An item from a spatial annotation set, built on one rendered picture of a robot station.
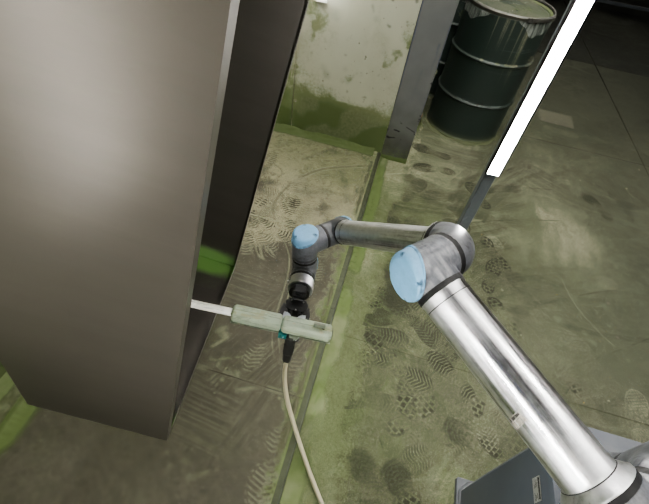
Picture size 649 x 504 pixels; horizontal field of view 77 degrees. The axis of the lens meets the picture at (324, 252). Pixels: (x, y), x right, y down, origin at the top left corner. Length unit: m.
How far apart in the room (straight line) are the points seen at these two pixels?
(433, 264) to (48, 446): 1.42
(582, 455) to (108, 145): 0.87
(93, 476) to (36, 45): 1.47
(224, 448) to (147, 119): 1.38
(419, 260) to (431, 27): 1.83
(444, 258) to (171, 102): 0.70
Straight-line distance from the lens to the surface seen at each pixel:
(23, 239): 0.62
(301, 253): 1.40
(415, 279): 0.89
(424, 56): 2.61
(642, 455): 1.09
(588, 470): 0.94
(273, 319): 1.25
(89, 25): 0.38
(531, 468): 1.32
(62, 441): 1.78
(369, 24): 2.59
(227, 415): 1.68
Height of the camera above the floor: 1.62
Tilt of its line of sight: 48 degrees down
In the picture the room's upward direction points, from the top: 11 degrees clockwise
